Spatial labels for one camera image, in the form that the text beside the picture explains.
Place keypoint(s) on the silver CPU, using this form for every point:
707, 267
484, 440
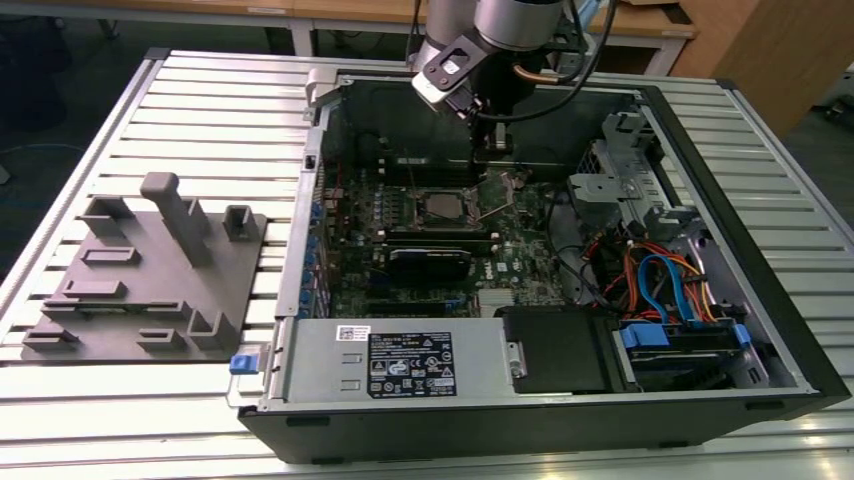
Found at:
444, 207

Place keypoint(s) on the CPU socket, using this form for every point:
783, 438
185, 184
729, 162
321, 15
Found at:
421, 210

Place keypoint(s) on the black expansion slot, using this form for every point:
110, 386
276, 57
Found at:
397, 313
401, 302

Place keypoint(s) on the black plastic drive cover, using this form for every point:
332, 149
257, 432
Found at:
561, 350

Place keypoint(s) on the copper curved tube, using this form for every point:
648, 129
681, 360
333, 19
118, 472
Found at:
535, 77

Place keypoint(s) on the white case sticker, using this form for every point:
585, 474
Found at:
413, 160

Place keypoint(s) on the wooden top desk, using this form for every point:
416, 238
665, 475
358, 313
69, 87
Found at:
641, 25
168, 5

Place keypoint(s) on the metal drive cage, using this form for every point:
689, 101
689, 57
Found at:
601, 192

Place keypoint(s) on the grey case latch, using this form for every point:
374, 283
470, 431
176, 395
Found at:
320, 85

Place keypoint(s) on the green motherboard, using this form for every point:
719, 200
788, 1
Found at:
535, 270

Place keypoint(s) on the black graphics card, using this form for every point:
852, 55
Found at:
428, 265

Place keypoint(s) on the wooden cabinet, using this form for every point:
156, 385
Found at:
768, 50

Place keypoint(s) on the silver chipset heatsink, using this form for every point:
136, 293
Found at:
497, 297

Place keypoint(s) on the white barcode sticker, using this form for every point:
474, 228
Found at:
352, 332

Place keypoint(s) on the hard disk in blue carrier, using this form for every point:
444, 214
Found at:
644, 336

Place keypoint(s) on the black rating label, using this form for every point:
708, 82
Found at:
414, 365

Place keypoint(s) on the silver power supply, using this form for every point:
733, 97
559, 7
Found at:
321, 365

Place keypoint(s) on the grey parts rack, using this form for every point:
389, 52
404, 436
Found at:
154, 280

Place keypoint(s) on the blue case latch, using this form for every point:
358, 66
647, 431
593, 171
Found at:
242, 365

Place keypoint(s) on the black PC case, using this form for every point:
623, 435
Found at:
468, 430

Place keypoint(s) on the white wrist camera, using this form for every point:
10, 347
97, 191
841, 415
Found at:
434, 92

